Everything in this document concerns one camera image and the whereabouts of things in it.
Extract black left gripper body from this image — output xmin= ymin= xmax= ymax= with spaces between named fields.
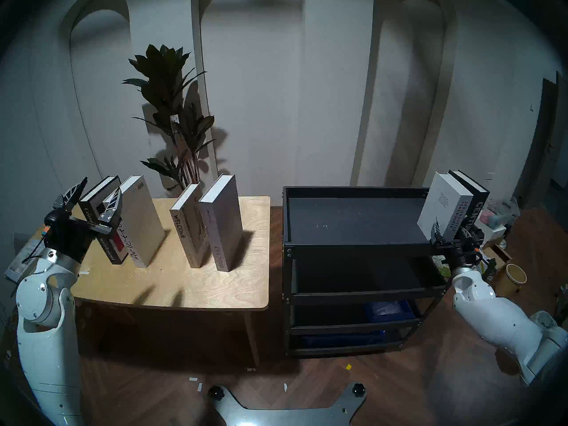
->
xmin=44 ymin=210 xmax=111 ymax=264

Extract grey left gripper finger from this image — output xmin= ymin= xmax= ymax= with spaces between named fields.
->
xmin=99 ymin=187 xmax=123 ymax=234
xmin=53 ymin=177 xmax=88 ymax=209

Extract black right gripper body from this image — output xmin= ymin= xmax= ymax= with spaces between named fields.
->
xmin=433 ymin=239 xmax=484 ymax=268

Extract white Design Hotels yearbook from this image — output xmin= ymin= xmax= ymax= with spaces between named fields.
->
xmin=417 ymin=172 xmax=474 ymax=243

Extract white Arietta book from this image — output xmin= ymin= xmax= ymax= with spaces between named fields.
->
xmin=103 ymin=175 xmax=166 ymax=268

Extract black Century book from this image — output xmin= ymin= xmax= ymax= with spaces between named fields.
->
xmin=448 ymin=170 xmax=490 ymax=239

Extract white Welcome book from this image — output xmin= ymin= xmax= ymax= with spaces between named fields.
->
xmin=170 ymin=182 xmax=211 ymax=268

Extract black metal shelf cart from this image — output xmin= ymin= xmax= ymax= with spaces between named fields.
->
xmin=282 ymin=186 xmax=485 ymax=357

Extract white square box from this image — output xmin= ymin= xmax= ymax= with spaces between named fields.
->
xmin=475 ymin=219 xmax=506 ymax=244

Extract black Crime and Punishment book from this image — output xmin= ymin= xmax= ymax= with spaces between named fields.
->
xmin=78 ymin=176 xmax=129 ymax=265

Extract brown cardboard box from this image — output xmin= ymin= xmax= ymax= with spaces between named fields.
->
xmin=484 ymin=243 xmax=511 ymax=270

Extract clear plastic storage box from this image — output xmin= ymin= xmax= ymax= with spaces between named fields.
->
xmin=486 ymin=199 xmax=521 ymax=229

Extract yellow paper bucket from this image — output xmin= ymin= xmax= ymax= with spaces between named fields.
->
xmin=493 ymin=264 xmax=528 ymax=300

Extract thin grey cover book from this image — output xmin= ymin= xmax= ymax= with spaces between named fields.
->
xmin=4 ymin=241 xmax=45 ymax=284

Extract blue plastic bin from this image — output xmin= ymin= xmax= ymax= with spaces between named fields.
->
xmin=368 ymin=300 xmax=415 ymax=321

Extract white bagged trash bin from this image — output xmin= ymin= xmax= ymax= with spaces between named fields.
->
xmin=530 ymin=311 xmax=559 ymax=330

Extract grey Special Issue book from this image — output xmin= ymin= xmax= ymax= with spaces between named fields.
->
xmin=198 ymin=174 xmax=243 ymax=272

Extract light wooden table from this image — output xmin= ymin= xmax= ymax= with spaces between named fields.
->
xmin=27 ymin=196 xmax=271 ymax=366

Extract dark room door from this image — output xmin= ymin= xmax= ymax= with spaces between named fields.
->
xmin=515 ymin=72 xmax=568 ymax=210

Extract dark green potted plant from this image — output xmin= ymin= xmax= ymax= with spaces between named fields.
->
xmin=122 ymin=43 xmax=218 ymax=197

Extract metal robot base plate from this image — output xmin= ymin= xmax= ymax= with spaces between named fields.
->
xmin=208 ymin=383 xmax=368 ymax=426

